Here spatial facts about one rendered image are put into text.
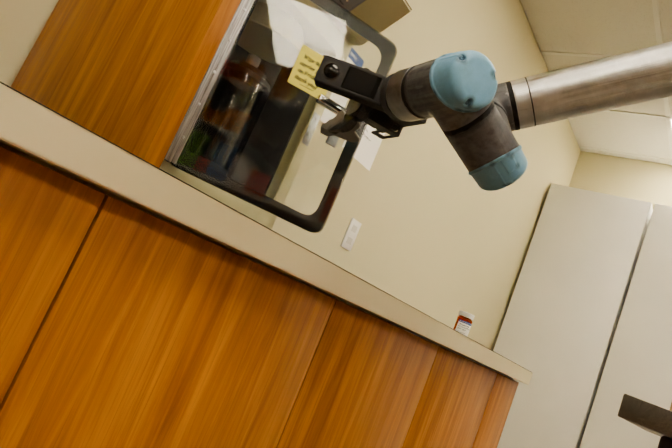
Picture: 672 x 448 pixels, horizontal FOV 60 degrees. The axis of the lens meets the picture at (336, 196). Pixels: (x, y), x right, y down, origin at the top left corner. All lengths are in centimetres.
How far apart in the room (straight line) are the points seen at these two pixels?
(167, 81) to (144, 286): 34
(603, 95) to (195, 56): 58
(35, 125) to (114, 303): 21
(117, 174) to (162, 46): 41
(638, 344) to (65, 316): 336
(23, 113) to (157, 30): 49
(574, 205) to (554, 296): 60
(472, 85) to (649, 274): 314
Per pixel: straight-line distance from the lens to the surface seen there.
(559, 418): 373
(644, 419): 115
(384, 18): 125
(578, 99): 90
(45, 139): 54
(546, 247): 392
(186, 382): 76
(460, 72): 72
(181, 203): 63
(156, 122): 86
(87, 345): 66
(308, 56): 106
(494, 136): 77
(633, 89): 91
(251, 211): 113
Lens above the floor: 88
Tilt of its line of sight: 10 degrees up
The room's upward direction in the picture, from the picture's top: 23 degrees clockwise
